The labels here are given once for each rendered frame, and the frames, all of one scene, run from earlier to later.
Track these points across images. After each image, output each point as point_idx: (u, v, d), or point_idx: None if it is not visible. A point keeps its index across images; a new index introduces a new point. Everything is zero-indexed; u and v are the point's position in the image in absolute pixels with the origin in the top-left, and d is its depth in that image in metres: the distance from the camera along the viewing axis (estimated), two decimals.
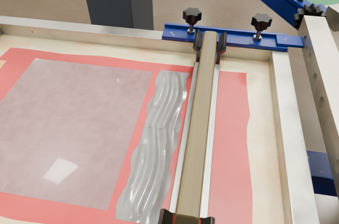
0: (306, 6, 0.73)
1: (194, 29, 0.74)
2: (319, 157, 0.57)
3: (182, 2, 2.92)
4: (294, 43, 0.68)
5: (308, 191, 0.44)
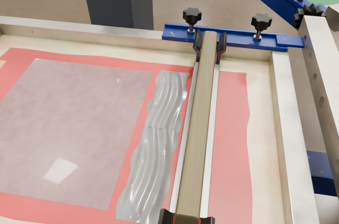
0: (306, 6, 0.73)
1: (194, 29, 0.74)
2: (319, 157, 0.57)
3: (182, 2, 2.92)
4: (294, 43, 0.68)
5: (308, 191, 0.44)
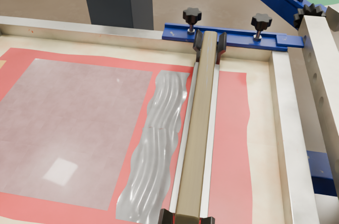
0: (306, 6, 0.73)
1: (194, 29, 0.74)
2: (319, 157, 0.57)
3: (182, 2, 2.92)
4: (294, 43, 0.68)
5: (308, 191, 0.44)
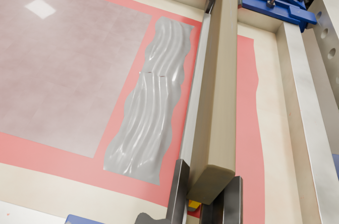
0: None
1: None
2: None
3: None
4: (307, 17, 0.64)
5: (329, 166, 0.39)
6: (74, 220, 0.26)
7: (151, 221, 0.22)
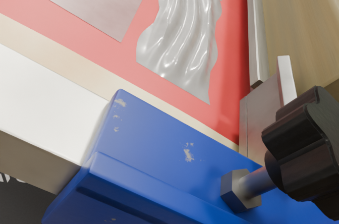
0: None
1: None
2: None
3: None
4: None
5: None
6: (130, 100, 0.14)
7: (336, 103, 0.11)
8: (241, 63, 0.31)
